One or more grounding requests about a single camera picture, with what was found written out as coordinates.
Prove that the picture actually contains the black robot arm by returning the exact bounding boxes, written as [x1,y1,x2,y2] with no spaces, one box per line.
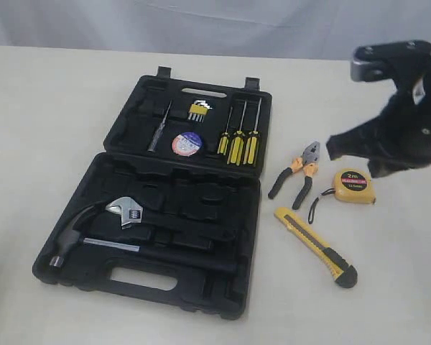
[326,40,431,178]

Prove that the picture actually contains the middle yellow black screwdriver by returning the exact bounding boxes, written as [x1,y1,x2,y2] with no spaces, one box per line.
[227,101,247,166]

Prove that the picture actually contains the right yellow black screwdriver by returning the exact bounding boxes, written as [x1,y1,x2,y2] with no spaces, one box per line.
[244,98,262,165]

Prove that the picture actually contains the orange black combination pliers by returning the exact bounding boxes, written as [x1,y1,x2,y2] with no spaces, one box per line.
[267,141,323,211]

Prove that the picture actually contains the black electrical tape roll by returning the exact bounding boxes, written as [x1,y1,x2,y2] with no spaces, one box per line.
[172,132,203,157]

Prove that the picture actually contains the yellow hex key set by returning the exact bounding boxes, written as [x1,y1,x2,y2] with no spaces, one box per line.
[187,100,212,123]

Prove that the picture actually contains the yellow tape measure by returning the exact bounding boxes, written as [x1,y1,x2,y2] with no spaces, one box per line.
[307,168,376,224]

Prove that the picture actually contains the chrome adjustable wrench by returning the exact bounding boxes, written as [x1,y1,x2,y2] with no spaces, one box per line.
[105,196,237,241]

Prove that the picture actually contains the yellow black screwdriver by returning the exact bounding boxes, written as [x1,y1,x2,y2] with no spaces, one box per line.
[217,106,233,156]
[227,101,247,166]
[244,98,262,165]

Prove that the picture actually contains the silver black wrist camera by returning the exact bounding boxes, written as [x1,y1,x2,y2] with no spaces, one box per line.
[350,40,431,86]

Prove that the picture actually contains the claw hammer black handle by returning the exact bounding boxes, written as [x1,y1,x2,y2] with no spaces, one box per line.
[49,204,237,275]

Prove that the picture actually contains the yellow black utility knife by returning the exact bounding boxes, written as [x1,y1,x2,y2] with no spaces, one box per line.
[274,207,358,289]

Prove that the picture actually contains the left yellow black screwdriver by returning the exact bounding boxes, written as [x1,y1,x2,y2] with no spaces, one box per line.
[217,106,233,156]

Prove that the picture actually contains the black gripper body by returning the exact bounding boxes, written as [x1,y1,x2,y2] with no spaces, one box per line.
[379,77,431,169]

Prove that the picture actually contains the clear handle tester screwdriver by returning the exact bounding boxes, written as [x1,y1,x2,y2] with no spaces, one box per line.
[147,100,172,152]

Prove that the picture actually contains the black plastic tool case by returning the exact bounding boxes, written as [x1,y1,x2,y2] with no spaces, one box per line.
[32,67,272,320]

